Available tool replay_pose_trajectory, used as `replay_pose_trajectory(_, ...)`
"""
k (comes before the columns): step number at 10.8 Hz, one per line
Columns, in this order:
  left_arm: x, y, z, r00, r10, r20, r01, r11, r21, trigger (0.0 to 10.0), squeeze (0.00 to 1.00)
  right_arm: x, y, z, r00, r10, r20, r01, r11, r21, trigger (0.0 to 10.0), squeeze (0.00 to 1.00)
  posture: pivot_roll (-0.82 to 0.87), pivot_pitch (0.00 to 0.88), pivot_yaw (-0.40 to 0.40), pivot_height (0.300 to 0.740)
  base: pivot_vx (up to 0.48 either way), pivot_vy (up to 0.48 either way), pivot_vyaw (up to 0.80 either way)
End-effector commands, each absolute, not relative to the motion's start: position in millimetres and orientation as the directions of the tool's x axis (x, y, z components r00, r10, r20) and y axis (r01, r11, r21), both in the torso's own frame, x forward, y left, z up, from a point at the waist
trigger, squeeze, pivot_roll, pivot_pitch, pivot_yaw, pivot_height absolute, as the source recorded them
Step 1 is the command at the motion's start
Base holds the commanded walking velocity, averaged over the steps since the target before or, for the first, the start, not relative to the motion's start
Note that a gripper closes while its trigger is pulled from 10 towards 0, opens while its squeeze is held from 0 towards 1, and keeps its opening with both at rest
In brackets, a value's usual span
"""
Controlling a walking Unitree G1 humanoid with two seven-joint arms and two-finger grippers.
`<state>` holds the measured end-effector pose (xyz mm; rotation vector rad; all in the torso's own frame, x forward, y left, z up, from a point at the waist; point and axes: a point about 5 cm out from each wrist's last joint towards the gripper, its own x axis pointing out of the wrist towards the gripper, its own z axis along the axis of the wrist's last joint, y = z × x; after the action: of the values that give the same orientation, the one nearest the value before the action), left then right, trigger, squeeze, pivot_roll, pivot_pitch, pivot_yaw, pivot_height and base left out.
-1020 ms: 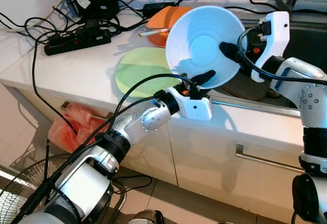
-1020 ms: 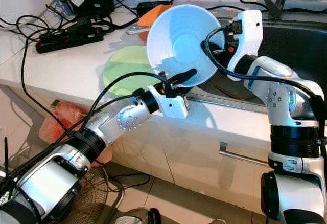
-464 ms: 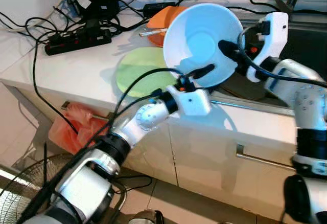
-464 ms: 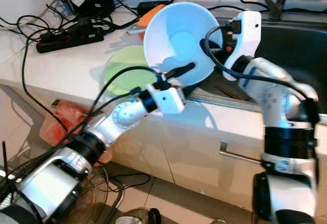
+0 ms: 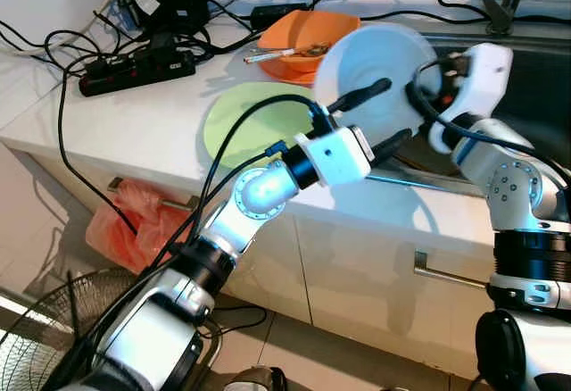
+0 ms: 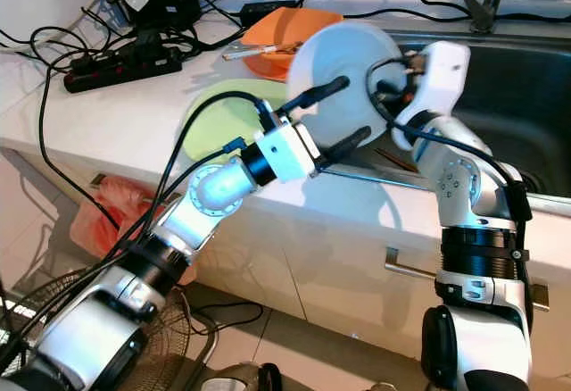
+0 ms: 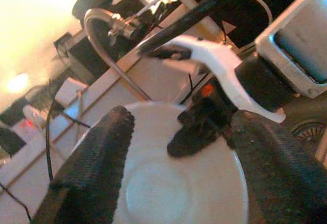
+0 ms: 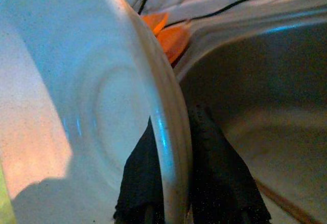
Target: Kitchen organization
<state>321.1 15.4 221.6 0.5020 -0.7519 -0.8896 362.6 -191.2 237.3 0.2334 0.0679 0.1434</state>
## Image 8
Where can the white bowl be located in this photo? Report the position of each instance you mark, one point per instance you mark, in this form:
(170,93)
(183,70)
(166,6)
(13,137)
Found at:
(89,68)

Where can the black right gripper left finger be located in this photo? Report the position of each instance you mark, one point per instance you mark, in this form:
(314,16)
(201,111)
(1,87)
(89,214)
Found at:
(143,183)

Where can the green plate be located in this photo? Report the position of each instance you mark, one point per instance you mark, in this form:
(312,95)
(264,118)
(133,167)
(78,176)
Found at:
(3,203)

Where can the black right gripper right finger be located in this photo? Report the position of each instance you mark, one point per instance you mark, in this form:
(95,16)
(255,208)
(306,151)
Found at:
(217,178)

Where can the stainless steel sink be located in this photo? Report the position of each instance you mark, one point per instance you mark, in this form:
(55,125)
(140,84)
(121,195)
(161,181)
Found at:
(268,106)

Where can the orange plate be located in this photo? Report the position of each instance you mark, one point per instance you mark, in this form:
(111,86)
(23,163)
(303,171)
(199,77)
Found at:
(173,42)

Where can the orange bowl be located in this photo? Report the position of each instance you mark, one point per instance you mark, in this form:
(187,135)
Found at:
(155,22)

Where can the brown chopstick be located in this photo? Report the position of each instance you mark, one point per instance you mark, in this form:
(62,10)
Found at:
(286,203)

